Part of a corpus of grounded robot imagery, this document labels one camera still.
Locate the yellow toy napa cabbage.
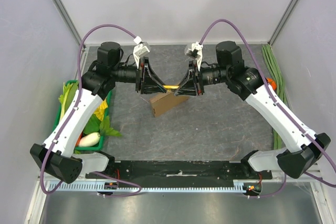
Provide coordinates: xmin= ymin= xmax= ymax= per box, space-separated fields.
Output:
xmin=94 ymin=99 xmax=108 ymax=121

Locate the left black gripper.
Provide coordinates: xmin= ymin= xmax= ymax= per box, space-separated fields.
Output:
xmin=112 ymin=57 xmax=166 ymax=95

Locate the green plastic basket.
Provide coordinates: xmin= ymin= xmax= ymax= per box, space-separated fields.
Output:
xmin=53 ymin=80 xmax=112 ymax=154

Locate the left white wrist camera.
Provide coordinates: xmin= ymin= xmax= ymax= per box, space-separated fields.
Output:
xmin=132 ymin=36 xmax=151 ymax=68

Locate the grey slotted cable duct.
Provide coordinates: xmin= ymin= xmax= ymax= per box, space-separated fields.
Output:
xmin=47 ymin=179 xmax=246 ymax=193

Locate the yellow utility knife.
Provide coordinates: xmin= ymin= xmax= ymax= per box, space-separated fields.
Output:
xmin=163 ymin=85 xmax=179 ymax=90

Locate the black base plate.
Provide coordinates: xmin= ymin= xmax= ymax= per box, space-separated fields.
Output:
xmin=102 ymin=161 xmax=272 ymax=187

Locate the green long beans bundle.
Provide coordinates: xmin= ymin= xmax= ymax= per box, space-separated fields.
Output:
xmin=261 ymin=44 xmax=287 ymax=150

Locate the white toy radish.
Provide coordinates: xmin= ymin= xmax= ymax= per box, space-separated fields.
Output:
xmin=78 ymin=132 xmax=101 ymax=147

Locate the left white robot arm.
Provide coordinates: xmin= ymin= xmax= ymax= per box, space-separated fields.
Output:
xmin=30 ymin=42 xmax=167 ymax=184

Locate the orange toy pumpkin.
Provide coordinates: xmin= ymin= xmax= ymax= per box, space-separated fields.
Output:
xmin=267 ymin=78 xmax=277 ymax=91

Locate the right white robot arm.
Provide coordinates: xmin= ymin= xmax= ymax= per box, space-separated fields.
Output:
xmin=174 ymin=41 xmax=331 ymax=179

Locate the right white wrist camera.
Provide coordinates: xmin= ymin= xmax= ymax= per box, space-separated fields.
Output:
xmin=184 ymin=41 xmax=203 ymax=70

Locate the green leafy vegetable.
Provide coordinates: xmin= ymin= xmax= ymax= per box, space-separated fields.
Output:
xmin=58 ymin=81 xmax=79 ymax=120

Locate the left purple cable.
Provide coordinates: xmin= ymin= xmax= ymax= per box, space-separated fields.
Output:
xmin=38 ymin=23 xmax=142 ymax=198

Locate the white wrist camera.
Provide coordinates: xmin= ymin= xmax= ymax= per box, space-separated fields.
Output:
xmin=132 ymin=36 xmax=151 ymax=68
xmin=184 ymin=41 xmax=203 ymax=70

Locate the brown cardboard box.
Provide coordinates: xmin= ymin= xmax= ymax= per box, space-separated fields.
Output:
xmin=149 ymin=92 xmax=189 ymax=117

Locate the orange toy carrot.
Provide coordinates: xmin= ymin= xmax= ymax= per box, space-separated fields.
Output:
xmin=75 ymin=134 xmax=82 ymax=147

